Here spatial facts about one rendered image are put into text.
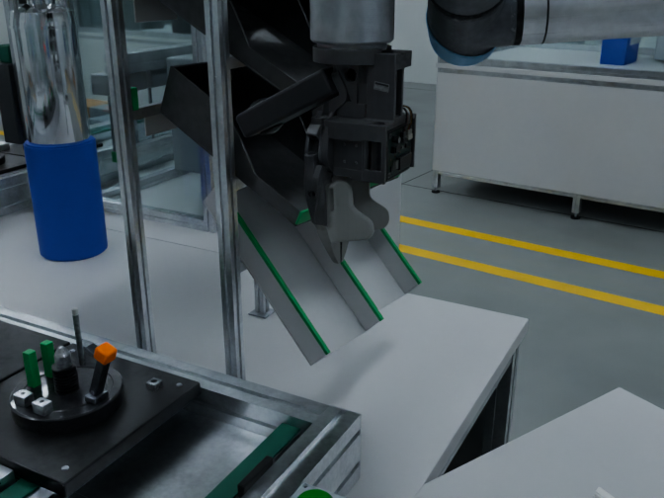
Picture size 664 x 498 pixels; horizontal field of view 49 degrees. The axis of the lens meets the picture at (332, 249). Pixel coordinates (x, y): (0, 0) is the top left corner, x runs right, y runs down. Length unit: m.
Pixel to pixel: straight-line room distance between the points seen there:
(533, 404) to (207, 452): 1.98
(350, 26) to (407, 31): 9.81
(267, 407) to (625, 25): 0.62
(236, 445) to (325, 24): 0.57
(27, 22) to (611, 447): 1.36
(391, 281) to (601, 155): 3.61
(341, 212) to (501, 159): 4.29
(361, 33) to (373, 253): 0.64
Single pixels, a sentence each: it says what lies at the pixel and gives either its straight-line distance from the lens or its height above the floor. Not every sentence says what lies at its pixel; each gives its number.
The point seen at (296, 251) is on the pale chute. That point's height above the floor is 1.10.
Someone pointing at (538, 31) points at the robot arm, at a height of 1.44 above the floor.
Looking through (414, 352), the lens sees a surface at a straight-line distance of 1.32.
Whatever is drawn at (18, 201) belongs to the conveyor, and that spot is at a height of 0.88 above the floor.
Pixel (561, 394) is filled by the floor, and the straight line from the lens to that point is 2.93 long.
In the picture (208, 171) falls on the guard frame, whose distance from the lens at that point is 1.86.
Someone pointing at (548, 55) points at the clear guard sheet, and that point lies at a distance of 4.79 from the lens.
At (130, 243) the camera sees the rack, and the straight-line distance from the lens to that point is 1.12.
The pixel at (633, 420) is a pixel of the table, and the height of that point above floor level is 0.86.
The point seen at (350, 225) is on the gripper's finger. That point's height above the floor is 1.27.
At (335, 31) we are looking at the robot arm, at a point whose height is 1.45.
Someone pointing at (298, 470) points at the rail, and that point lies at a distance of 0.88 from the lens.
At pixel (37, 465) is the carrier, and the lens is 0.93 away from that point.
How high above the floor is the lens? 1.50
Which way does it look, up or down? 21 degrees down
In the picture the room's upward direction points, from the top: straight up
